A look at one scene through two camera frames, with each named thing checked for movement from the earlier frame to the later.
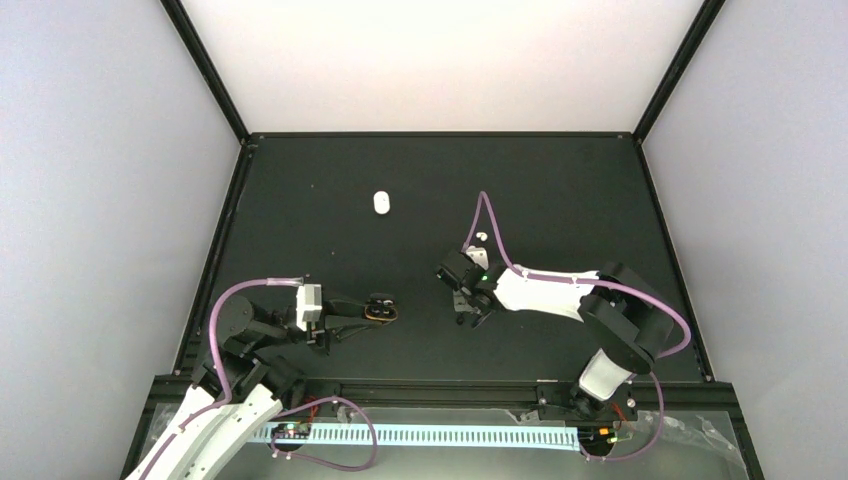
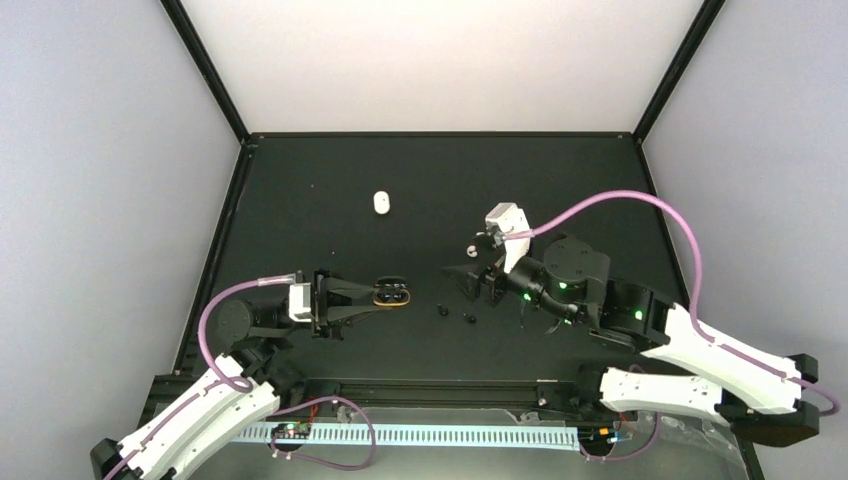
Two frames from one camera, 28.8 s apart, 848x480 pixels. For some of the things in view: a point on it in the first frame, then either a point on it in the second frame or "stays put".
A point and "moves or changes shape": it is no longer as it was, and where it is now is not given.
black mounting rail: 714,398 stays put
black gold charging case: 381,306 moves or changes shape
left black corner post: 194,44 stays put
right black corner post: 706,16 stays put
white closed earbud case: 381,202 stays put
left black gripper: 334,323 to 331,311
